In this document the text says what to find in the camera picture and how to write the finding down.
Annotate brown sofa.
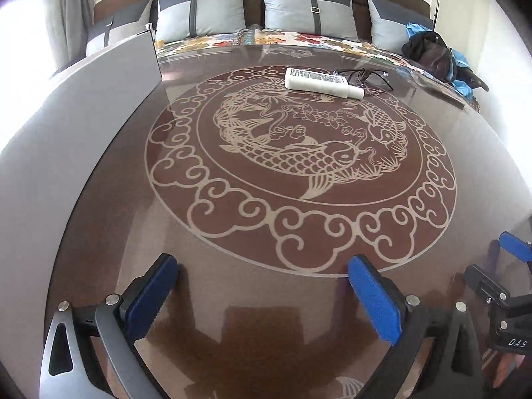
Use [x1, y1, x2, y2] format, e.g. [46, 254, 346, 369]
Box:
[92, 0, 483, 111]

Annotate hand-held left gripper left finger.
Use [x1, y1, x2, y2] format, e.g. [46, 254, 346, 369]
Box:
[39, 253, 179, 399]

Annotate floral sofa cloth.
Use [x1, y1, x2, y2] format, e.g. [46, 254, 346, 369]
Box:
[154, 27, 480, 111]

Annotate brown patterned glass desktop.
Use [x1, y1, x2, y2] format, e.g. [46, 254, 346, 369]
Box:
[42, 44, 532, 399]

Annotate black eyeglasses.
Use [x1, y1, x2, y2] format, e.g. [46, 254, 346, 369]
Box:
[334, 67, 393, 92]

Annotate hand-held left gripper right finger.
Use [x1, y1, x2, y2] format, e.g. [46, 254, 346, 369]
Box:
[347, 253, 485, 399]

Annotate blue cloth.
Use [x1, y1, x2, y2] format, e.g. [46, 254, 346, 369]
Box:
[405, 21, 474, 100]

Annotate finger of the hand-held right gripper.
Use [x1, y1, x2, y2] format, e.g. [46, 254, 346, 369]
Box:
[463, 264, 511, 307]
[498, 230, 532, 263]

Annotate grey curtain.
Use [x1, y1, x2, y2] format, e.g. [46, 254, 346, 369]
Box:
[44, 0, 98, 67]

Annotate black bag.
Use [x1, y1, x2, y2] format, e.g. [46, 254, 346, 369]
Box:
[401, 31, 489, 92]

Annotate grey pillow with strap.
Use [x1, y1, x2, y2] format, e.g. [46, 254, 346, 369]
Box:
[366, 0, 435, 51]
[257, 0, 359, 41]
[156, 0, 250, 42]
[85, 0, 155, 57]

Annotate white flat bottle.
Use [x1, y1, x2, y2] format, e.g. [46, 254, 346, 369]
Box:
[285, 66, 366, 100]

